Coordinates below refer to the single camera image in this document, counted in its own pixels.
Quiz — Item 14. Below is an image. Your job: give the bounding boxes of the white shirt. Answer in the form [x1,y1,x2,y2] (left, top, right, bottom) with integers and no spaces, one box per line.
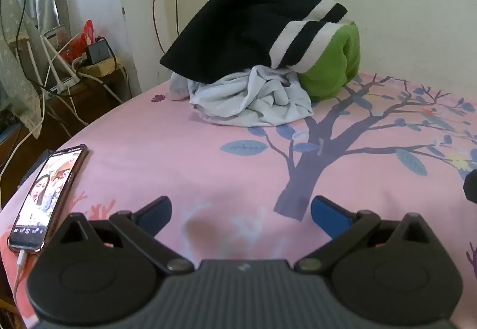
[169,66,314,127]

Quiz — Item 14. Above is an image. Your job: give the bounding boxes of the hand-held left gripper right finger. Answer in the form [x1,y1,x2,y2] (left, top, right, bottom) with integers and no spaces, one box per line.
[294,196,441,274]

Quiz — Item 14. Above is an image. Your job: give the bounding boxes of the black white-striped knit garment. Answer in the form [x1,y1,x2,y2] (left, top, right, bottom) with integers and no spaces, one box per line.
[159,0,349,84]

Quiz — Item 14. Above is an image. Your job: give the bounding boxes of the small wooden box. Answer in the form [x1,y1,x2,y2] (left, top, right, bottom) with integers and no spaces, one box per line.
[78,60,118,77]

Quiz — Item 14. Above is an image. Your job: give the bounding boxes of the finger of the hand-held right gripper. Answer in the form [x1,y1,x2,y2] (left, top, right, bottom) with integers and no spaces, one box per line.
[463,170,477,203]

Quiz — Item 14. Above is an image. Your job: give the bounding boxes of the red packet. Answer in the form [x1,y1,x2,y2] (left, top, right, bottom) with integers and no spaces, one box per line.
[60,20,94,61]

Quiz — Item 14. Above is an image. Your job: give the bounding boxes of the white charging cable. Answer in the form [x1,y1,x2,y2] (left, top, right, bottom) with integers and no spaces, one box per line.
[14,250,30,315]

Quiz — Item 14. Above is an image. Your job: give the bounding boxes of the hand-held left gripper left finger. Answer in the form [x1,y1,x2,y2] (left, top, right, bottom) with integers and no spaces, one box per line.
[51,196,195,274]

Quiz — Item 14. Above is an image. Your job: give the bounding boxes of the white router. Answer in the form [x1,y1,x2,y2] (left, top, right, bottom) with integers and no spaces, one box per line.
[24,20,82,95]

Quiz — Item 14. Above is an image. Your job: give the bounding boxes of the black power adapter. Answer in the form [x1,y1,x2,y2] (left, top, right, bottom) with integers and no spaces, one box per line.
[85,36,116,67]

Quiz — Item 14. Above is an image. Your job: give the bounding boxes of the wooden nightstand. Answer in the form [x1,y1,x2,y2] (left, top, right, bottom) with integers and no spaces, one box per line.
[0,64,133,203]

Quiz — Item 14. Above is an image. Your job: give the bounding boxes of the smartphone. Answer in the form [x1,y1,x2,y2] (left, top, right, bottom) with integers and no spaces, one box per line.
[8,144,89,253]

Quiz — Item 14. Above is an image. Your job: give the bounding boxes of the green fleece cloth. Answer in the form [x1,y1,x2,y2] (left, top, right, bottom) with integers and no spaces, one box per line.
[298,24,361,103]

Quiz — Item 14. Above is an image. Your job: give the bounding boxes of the pink tree-print bedsheet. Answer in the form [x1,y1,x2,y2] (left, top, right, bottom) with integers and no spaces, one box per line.
[0,72,477,329]

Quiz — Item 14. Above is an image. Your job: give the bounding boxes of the floral cloth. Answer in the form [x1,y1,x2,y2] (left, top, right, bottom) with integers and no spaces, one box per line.
[0,0,43,138]

